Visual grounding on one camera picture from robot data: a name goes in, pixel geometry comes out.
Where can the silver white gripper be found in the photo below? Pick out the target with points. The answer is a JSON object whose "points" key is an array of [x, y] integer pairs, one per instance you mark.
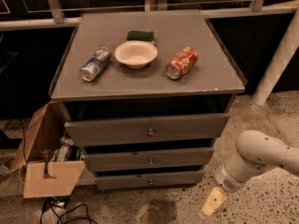
{"points": [[226, 180]]}

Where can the grey bottom drawer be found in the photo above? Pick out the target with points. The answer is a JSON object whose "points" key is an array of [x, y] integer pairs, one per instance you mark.
{"points": [[148, 180]]}

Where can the grey drawer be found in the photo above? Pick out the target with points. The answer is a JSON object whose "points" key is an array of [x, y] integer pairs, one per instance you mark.
{"points": [[148, 159], [146, 130], [148, 180]]}

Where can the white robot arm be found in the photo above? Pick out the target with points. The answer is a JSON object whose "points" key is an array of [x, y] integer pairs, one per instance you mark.
{"points": [[255, 153]]}

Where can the grey top drawer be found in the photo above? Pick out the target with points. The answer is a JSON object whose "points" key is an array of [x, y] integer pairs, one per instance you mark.
{"points": [[146, 130]]}

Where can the grey middle drawer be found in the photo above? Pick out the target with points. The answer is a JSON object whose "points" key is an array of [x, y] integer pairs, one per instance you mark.
{"points": [[148, 159]]}

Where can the grey drawer cabinet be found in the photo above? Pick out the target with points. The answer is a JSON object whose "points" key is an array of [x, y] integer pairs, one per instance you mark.
{"points": [[123, 93]]}

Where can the red soda can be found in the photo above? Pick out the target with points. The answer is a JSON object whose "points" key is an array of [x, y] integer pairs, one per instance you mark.
{"points": [[183, 61]]}

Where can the bottles inside cardboard box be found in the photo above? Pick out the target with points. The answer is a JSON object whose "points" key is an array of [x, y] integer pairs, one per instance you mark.
{"points": [[66, 152]]}

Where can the white paper bowl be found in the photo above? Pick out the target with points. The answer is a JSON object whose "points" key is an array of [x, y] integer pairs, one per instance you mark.
{"points": [[135, 54]]}

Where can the white diagonal pole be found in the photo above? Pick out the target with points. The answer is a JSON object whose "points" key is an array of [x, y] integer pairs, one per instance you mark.
{"points": [[287, 47]]}

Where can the brown cardboard box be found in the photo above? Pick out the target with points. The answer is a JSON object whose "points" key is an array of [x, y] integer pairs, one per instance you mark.
{"points": [[42, 137]]}

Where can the blue silver soda can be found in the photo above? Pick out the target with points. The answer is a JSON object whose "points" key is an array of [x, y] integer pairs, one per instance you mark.
{"points": [[96, 65]]}

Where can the green sponge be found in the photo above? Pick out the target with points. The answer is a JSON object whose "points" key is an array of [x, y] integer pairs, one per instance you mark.
{"points": [[141, 36]]}

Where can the metal railing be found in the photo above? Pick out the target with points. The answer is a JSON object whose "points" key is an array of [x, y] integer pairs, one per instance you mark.
{"points": [[39, 14]]}

